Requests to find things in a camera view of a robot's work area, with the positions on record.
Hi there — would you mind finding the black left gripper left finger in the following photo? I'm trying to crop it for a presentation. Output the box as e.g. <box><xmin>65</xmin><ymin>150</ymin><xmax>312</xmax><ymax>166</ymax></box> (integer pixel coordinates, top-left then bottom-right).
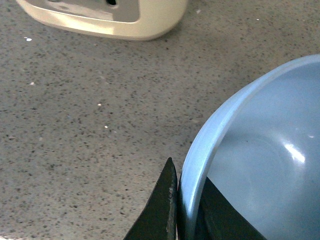
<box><xmin>124</xmin><ymin>157</ymin><xmax>178</xmax><ymax>240</ymax></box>

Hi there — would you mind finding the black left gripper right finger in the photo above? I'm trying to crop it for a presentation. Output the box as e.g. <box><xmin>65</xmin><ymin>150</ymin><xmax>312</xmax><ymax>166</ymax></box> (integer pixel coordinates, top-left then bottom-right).
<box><xmin>197</xmin><ymin>178</ymin><xmax>265</xmax><ymax>240</ymax></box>

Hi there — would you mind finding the blue bowl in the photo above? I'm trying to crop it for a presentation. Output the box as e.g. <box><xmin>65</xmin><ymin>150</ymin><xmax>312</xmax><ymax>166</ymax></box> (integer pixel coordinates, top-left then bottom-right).
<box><xmin>178</xmin><ymin>54</ymin><xmax>320</xmax><ymax>240</ymax></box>

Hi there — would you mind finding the cream toaster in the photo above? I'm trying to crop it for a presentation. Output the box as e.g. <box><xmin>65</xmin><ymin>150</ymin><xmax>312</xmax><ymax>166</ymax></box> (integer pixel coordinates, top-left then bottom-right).
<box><xmin>17</xmin><ymin>0</ymin><xmax>189</xmax><ymax>41</ymax></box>

